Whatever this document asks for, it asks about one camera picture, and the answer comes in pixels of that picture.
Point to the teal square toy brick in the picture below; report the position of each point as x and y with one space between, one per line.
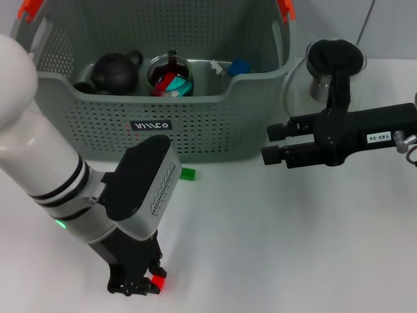
180 85

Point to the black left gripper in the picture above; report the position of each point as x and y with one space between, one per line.
130 257

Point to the grey perforated storage bin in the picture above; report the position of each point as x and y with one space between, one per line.
211 130

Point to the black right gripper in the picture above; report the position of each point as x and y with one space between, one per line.
352 130

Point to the bright green toy brick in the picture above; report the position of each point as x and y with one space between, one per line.
189 173

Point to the glass teacup black sleeve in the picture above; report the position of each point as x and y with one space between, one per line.
185 70
84 74

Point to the white toy brick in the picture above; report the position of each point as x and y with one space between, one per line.
175 94

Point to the clear translucent toy brick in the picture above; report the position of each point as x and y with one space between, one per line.
216 66

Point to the dark red arch brick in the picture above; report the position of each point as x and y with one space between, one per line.
164 83

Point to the small red square brick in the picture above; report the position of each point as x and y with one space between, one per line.
158 281

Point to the blue square toy brick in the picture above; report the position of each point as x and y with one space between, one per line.
239 66

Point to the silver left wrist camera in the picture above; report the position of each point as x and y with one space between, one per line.
137 182

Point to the black clay teapot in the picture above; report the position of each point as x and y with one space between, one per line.
114 73

